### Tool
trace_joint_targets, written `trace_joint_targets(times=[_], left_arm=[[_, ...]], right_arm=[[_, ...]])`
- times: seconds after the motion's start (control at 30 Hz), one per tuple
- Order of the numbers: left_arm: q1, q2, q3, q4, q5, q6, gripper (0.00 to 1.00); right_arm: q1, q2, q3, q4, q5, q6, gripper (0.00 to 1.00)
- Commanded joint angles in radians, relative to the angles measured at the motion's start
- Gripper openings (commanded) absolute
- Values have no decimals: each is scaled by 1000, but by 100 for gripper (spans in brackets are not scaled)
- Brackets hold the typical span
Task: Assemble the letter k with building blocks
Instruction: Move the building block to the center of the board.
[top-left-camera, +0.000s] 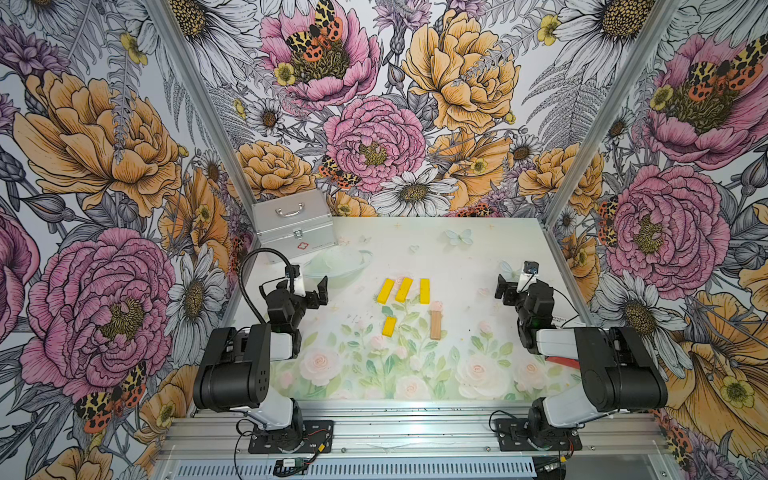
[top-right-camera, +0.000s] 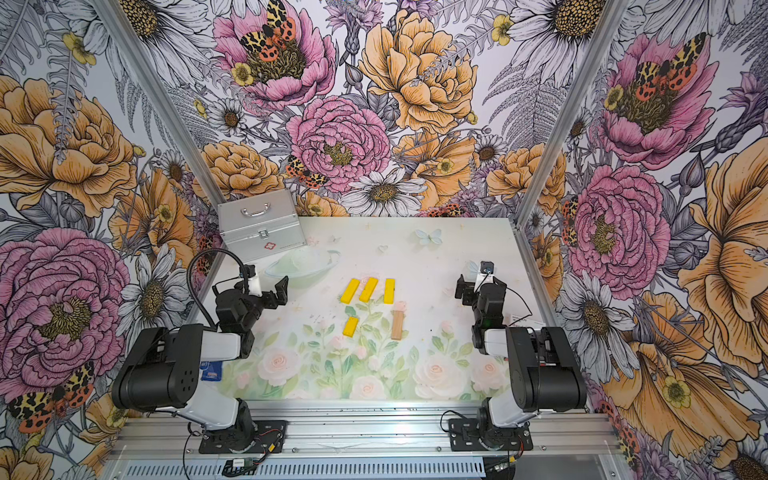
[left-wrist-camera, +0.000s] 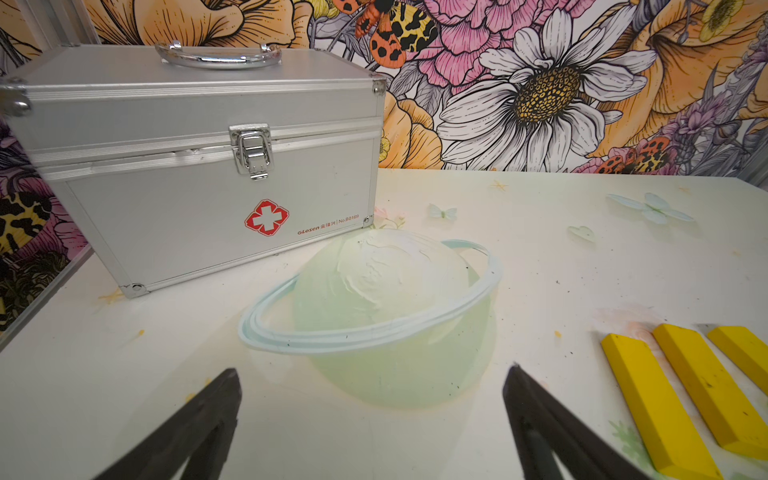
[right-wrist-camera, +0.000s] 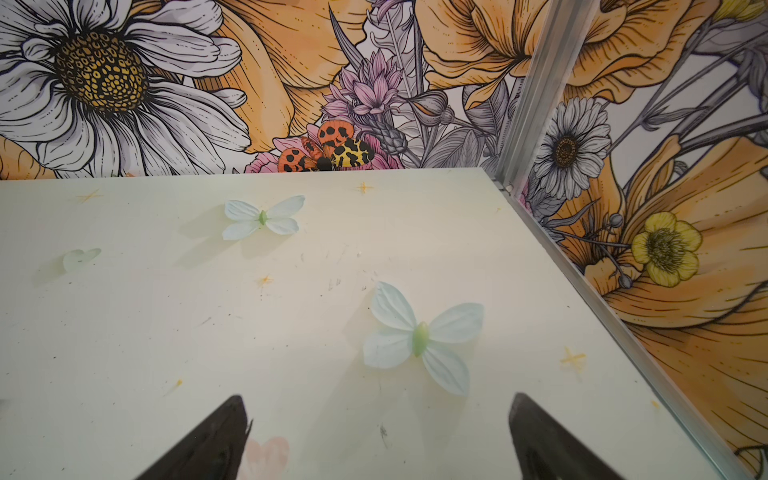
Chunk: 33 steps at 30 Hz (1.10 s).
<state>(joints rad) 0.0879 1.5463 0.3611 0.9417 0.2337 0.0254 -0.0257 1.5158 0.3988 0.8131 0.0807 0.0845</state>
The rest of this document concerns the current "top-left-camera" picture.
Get small green circuit board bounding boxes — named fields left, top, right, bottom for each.
left=272, top=458, right=305, bottom=478

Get silver metal case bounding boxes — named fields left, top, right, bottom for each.
left=253, top=189, right=338, bottom=259

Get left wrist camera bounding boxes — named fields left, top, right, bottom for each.
left=285, top=264, right=306, bottom=296

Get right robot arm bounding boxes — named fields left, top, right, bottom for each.
left=489, top=276, right=668, bottom=452

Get red bandage box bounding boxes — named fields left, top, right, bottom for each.
left=545, top=356, right=580, bottom=370

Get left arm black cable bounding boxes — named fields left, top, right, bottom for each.
left=238, top=247, right=295, bottom=325

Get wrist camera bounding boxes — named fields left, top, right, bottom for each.
left=285, top=264, right=306, bottom=296
left=517, top=261, right=539, bottom=292

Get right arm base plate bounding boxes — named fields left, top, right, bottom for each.
left=491, top=417, right=583, bottom=453

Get natural wooden block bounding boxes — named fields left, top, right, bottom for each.
left=430, top=310, right=442, bottom=341

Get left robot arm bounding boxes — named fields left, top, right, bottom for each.
left=193, top=277, right=328, bottom=452

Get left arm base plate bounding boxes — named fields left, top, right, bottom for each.
left=247, top=420, right=335, bottom=455

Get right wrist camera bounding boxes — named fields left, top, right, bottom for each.
left=517, top=261, right=539, bottom=292

